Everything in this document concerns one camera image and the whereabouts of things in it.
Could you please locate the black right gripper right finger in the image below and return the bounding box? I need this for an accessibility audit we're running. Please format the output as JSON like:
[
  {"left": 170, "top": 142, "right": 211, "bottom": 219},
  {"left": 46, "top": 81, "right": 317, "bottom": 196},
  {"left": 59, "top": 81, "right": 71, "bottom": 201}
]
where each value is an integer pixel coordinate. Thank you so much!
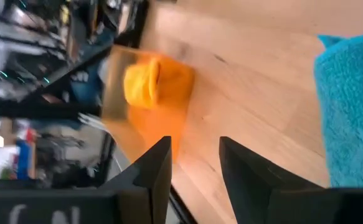
[{"left": 219, "top": 136, "right": 363, "bottom": 224}]

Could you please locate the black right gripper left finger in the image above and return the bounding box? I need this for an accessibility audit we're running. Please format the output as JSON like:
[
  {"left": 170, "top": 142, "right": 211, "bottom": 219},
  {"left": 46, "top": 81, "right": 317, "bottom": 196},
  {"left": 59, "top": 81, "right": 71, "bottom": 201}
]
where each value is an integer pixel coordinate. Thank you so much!
[{"left": 0, "top": 135, "right": 173, "bottom": 224}]

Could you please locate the teal microfiber towel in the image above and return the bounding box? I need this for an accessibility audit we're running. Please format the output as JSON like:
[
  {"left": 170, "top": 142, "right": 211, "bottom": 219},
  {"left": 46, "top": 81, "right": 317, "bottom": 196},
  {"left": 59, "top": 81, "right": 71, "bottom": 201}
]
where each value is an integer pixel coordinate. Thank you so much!
[{"left": 313, "top": 30, "right": 363, "bottom": 189}]

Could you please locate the wooden tray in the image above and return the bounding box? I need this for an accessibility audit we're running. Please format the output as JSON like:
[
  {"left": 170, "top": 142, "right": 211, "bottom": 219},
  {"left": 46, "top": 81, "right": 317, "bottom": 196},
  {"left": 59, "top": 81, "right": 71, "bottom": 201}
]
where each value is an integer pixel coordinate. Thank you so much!
[{"left": 101, "top": 45, "right": 196, "bottom": 164}]

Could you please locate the black camera stand beam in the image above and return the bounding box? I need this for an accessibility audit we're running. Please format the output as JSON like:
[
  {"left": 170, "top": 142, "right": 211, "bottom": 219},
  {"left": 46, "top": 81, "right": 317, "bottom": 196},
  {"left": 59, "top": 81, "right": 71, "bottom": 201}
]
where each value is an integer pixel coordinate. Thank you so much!
[{"left": 0, "top": 93, "right": 104, "bottom": 121}]

